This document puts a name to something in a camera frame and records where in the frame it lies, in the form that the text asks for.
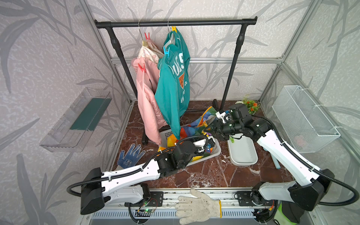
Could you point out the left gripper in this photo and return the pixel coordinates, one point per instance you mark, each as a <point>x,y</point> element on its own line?
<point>198,154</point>

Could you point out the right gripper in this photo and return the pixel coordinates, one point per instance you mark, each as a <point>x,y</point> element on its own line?
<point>218,123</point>

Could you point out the rainbow striped jacket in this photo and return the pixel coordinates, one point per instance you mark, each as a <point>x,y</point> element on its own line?
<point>193,129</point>

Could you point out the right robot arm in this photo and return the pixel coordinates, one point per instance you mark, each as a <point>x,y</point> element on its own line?
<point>311,183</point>

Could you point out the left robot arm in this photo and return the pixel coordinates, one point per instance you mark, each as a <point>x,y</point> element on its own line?
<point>129,185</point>

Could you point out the potted artificial flower plant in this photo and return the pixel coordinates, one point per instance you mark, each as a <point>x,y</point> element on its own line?
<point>252,105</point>

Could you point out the white perforated laundry basket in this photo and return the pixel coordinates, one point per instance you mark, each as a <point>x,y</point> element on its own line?
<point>215,152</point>

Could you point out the white plastic tray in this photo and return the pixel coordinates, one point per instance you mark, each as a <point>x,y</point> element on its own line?
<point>242,151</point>

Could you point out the blue dotted work glove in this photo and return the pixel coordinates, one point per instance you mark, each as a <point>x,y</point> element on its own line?
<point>130,157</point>

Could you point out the white knitted work glove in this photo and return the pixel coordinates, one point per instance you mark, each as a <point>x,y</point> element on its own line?
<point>198,208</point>

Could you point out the light blue small scoop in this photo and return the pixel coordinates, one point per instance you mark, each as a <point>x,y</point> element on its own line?
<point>275,161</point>

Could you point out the teal green jacket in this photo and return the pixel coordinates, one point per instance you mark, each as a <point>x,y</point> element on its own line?
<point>173,89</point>

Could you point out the red clothespin lower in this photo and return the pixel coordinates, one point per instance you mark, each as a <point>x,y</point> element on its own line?
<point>142,68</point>

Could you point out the red clothespin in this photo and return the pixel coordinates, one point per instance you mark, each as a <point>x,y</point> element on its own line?
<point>147,36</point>
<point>142,68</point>

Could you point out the pink jacket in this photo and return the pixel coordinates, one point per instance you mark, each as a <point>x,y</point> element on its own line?
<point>146,84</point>

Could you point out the blue clothespin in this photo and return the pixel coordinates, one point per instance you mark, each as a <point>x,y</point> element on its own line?
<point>166,50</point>

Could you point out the black rubber glove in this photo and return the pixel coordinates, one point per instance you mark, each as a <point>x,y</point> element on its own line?
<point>292,212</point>

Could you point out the red clothespin upper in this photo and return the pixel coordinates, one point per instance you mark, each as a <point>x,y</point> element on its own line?
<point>147,36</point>

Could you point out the black clothes rack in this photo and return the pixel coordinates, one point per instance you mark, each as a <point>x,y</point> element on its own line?
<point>244,23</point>

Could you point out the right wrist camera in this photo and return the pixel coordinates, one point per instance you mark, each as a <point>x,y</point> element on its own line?
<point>224,116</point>

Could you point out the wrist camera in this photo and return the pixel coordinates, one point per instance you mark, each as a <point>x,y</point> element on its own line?
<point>201,143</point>
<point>224,116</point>

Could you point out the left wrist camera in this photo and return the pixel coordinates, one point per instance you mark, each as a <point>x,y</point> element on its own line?
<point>201,143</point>

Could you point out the white wire mesh basket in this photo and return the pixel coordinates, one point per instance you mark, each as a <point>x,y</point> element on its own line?
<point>307,127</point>

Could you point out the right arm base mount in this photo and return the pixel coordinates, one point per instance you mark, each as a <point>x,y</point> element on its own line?
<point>250,199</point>

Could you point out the clear acrylic wall shelf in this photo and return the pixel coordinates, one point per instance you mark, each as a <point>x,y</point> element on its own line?
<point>74,129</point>

